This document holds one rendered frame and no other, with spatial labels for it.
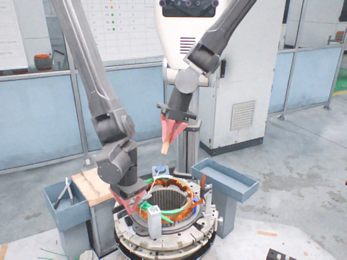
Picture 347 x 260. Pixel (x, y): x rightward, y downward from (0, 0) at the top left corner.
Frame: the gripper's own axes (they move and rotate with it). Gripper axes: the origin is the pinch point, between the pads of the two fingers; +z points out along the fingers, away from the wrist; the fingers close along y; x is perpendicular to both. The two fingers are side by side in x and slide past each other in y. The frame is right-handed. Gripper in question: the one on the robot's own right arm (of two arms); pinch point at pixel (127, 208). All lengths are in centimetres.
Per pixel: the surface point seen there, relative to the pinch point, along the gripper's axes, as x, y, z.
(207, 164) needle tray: 51, -12, 11
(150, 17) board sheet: 161, -183, -42
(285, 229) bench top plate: 67, 21, 35
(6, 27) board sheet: 40, -224, -29
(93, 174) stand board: 9.2, -35.7, 10.6
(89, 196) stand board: 1.4, -24.6, 10.8
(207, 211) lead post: 19.7, 13.0, 3.9
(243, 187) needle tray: 49, 8, 12
